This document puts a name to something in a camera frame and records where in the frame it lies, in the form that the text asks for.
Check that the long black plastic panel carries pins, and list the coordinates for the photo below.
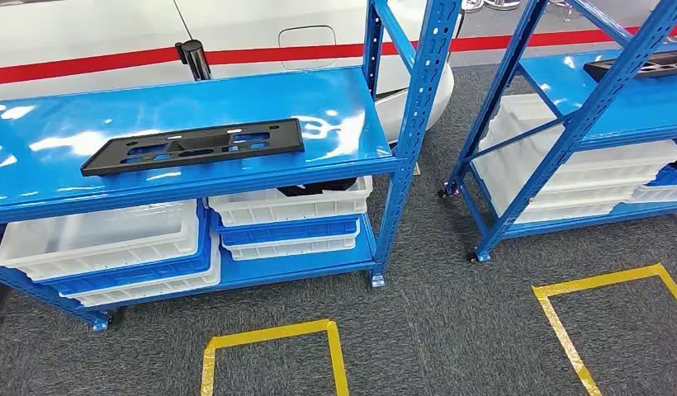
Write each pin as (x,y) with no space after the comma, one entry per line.
(284,139)
(593,66)

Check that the blue metal shelf rack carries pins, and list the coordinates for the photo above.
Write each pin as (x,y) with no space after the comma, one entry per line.
(645,109)
(327,93)

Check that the silver floor outlet plate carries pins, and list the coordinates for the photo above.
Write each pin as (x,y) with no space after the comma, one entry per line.
(415,169)

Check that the yellow floor tape square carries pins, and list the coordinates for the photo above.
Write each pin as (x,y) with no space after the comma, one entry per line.
(273,333)
(595,283)

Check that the chrome round base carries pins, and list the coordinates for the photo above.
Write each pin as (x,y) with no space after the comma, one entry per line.
(497,4)

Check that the red barrier belt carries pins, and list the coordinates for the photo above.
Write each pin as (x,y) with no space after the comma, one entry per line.
(98,64)

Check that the white car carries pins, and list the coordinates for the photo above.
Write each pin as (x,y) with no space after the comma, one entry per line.
(98,27)

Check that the black stanchion post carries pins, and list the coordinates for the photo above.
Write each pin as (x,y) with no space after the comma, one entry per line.
(195,60)

